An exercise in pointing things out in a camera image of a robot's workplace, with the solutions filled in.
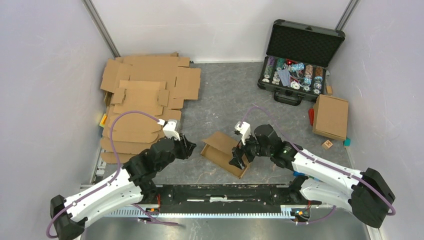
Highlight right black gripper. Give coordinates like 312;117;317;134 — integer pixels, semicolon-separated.
228;131;272;171

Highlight cardboard box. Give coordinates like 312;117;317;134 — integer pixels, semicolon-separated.
312;94;349;141
200;131;250;179

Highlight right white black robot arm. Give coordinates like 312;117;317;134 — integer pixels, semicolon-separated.
229;121;396;229

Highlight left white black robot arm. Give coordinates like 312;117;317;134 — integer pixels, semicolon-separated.
46;134;197;240

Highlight folded cardboard box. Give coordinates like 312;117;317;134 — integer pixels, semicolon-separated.
312;94;349;141

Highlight blue block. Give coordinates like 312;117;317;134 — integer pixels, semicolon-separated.
292;171;305;177

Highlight stack of flat cardboard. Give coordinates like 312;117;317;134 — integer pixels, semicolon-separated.
100;52;201;164

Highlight red object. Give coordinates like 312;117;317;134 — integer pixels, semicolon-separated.
308;108;315;126

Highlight orange yellow block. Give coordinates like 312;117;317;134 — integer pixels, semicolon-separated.
99;113;108;128

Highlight wooden letter block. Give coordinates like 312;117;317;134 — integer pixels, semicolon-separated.
321;139;334;150

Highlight black poker chip case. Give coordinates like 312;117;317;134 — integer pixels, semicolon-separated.
257;19;346;106

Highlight teal cube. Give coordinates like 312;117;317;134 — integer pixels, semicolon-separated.
343;137;351;148

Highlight small brown wooden block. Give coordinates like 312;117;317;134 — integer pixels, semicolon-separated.
326;85;333;96

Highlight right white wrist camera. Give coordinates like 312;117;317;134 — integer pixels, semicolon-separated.
234;121;251;145

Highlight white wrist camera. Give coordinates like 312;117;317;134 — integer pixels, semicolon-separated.
234;121;251;145
162;119;181;141

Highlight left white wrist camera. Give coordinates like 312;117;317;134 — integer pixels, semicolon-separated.
162;119;181;141

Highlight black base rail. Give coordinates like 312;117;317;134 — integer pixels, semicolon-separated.
139;184;309;214

